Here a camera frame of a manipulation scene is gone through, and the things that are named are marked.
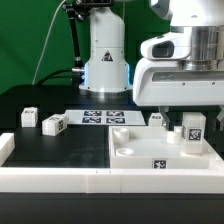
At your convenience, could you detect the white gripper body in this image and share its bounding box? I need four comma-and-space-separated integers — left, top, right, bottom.
133, 32, 224, 107

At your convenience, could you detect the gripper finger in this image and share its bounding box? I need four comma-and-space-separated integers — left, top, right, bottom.
158, 106, 170, 129
217, 105, 224, 131

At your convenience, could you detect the white square tabletop part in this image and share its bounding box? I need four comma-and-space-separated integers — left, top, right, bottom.
108, 126, 219, 169

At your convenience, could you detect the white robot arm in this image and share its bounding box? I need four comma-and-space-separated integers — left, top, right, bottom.
133, 0, 224, 107

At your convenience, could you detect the white sheet with tags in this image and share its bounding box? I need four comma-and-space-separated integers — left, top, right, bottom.
65, 110, 145, 126

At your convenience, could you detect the white U-shaped obstacle fence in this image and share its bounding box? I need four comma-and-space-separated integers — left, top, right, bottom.
0, 133, 224, 194

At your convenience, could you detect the black camera stand pole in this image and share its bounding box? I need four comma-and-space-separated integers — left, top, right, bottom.
63, 0, 115, 89

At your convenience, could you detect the black cable bundle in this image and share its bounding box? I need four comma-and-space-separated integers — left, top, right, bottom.
35, 68, 83, 88

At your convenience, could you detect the grey cable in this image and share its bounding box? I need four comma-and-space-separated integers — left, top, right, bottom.
31, 0, 68, 86

